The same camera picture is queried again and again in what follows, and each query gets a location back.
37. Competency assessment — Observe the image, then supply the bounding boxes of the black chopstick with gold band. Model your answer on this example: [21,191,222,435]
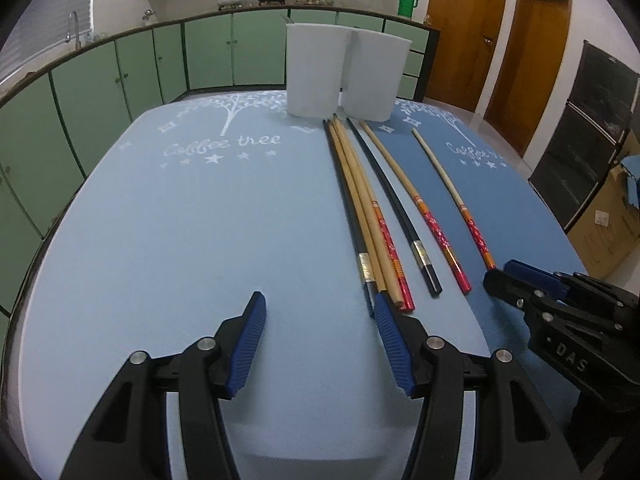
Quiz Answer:
[323,120,376,317]
[346,118,443,296]

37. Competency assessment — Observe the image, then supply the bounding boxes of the plain wooden chopstick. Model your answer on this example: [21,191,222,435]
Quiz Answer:
[328,118,402,308]

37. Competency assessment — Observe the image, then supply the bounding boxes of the cardboard box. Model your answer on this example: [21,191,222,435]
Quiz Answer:
[567,130,640,281]

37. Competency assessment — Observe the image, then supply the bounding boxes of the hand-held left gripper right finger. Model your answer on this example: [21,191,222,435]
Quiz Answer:
[374,292,583,480]

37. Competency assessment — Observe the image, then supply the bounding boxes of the dark blue printed mat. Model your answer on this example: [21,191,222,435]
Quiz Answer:
[345,97,591,480]

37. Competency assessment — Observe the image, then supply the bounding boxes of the white window blinds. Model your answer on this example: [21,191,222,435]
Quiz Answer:
[0,0,96,86]

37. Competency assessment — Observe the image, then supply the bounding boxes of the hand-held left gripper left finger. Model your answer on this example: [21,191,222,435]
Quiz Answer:
[59,291,267,480]

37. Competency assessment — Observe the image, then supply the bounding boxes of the black glass cabinet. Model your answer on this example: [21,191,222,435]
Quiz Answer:
[529,40,640,233]

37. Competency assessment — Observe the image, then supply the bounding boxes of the green lower kitchen cabinets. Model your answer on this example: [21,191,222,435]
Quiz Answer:
[0,7,441,321]

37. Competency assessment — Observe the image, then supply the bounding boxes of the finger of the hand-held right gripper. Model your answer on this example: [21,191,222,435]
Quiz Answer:
[482,270,540,312]
[504,259,570,300]

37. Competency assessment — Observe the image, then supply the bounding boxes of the light blue printed mat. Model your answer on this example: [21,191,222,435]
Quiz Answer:
[10,91,493,466]

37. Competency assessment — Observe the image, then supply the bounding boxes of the metal sink faucet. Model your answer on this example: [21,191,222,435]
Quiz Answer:
[66,10,85,51]

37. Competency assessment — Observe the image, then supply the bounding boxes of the brown wooden door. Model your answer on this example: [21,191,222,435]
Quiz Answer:
[425,0,510,113]
[485,0,573,158]

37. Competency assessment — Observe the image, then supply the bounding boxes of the wooden chopstick with red end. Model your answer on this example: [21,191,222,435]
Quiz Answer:
[411,129,497,270]
[333,114,414,311]
[360,121,472,295]

